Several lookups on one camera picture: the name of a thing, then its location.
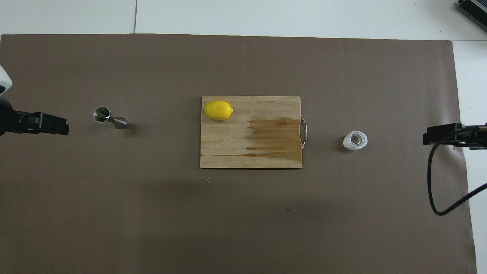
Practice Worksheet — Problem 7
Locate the yellow lemon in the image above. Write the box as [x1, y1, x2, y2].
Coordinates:
[203, 100, 234, 121]

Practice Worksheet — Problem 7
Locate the brown paper table mat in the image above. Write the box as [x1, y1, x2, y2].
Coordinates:
[0, 33, 478, 274]

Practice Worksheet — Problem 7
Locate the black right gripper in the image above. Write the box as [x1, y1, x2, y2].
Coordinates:
[422, 123, 487, 150]

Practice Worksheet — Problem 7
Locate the grey ribbed metal device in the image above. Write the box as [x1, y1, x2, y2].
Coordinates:
[456, 0, 487, 32]

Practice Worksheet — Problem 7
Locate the small clear plastic cup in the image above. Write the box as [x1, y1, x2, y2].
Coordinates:
[343, 130, 369, 151]

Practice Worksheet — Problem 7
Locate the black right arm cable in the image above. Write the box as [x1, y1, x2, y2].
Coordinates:
[427, 127, 487, 217]

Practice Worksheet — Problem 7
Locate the wooden cutting board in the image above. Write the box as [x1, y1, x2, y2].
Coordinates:
[200, 96, 308, 169]

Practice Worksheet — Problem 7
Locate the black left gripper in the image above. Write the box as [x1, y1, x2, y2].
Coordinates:
[0, 97, 70, 136]

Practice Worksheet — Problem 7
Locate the steel double jigger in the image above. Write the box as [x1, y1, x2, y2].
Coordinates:
[93, 107, 128, 130]

